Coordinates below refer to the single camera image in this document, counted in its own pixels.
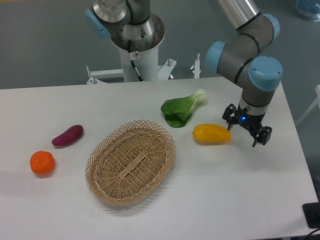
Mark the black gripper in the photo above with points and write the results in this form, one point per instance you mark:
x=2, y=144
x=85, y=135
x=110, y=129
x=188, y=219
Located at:
x=250, y=118

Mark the yellow mango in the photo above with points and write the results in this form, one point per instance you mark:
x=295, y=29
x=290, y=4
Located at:
x=208, y=133

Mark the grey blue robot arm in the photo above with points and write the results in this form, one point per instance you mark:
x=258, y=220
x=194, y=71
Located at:
x=137, y=33

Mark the green bok choy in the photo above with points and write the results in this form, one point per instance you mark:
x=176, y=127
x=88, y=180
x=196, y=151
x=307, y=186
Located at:
x=178, y=111

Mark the black device at edge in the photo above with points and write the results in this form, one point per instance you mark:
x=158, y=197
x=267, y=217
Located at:
x=312, y=214

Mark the woven wicker basket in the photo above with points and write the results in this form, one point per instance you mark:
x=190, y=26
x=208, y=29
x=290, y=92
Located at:
x=130, y=163

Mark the blue plastic bag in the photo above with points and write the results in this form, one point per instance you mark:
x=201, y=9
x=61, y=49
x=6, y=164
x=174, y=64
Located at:
x=309, y=9

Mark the purple sweet potato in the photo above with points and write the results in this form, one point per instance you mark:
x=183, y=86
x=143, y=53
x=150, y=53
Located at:
x=71, y=135

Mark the orange tangerine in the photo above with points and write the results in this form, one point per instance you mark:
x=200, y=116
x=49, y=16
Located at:
x=42, y=163

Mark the white frame at right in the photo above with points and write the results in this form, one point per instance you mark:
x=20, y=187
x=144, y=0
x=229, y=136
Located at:
x=308, y=110

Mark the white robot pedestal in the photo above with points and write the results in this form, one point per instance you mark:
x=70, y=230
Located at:
x=136, y=66

